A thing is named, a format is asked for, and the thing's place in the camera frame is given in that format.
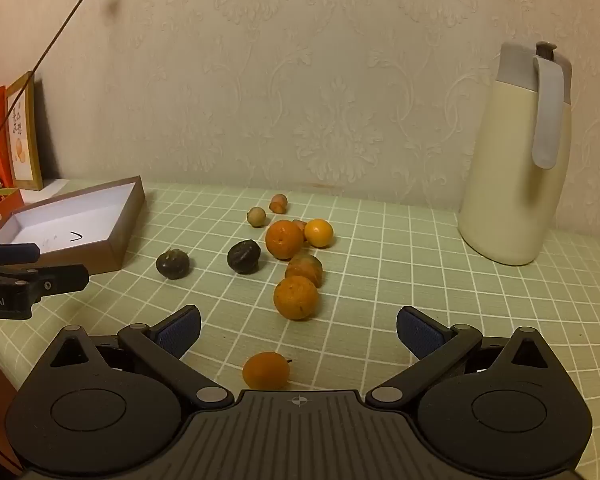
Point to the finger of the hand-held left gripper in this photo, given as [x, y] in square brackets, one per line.
[65, 277]
[15, 253]

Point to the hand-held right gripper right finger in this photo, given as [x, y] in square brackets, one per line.
[420, 332]

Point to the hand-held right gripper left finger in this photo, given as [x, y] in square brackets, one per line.
[180, 332]

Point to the brown box with white inside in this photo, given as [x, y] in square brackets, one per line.
[55, 230]

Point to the dark brown round fruit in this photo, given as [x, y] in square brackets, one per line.
[243, 256]
[172, 264]

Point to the orange mandarin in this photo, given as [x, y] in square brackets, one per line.
[266, 371]
[295, 298]
[284, 239]
[318, 232]

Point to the shrivelled mottled mandarin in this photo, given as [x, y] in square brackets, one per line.
[307, 267]

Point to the small tan round fruit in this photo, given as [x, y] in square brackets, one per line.
[256, 216]

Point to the small orange-brown fruit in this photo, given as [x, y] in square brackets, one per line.
[278, 203]
[299, 223]

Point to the green grid tablecloth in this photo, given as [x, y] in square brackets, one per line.
[380, 270]

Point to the cream thermos jug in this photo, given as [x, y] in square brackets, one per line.
[500, 160]

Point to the wooden picture frame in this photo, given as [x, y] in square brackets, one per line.
[22, 160]

